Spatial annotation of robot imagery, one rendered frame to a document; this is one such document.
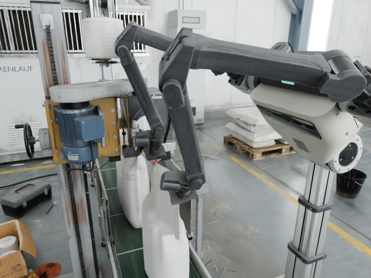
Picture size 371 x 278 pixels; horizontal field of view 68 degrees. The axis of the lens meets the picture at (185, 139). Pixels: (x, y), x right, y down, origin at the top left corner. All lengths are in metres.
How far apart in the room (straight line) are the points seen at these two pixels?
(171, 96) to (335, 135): 0.56
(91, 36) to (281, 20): 6.12
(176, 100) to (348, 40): 8.11
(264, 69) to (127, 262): 1.43
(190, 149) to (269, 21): 6.20
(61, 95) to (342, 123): 1.00
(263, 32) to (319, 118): 5.91
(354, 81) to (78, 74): 3.73
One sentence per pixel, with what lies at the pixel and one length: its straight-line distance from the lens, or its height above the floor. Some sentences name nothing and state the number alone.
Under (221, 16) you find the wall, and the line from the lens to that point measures 6.20.
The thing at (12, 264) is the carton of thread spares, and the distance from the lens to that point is 2.40.
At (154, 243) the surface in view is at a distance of 1.32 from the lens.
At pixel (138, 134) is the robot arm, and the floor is 1.20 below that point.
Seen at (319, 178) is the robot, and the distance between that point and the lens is 1.25.
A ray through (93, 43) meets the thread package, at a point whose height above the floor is 1.59.
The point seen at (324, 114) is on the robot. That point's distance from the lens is 0.90.
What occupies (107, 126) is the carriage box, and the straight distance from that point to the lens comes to 1.45.
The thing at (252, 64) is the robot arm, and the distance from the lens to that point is 0.62.
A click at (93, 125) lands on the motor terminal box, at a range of 1.17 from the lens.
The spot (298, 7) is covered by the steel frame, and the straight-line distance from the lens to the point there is 7.05.
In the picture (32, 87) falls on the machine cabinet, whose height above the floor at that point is 1.05.
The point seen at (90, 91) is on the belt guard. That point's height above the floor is 1.40.
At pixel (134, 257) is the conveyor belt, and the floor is 0.38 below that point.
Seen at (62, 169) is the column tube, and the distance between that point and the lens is 1.57.
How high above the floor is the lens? 1.58
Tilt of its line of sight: 19 degrees down
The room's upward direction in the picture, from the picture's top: straight up
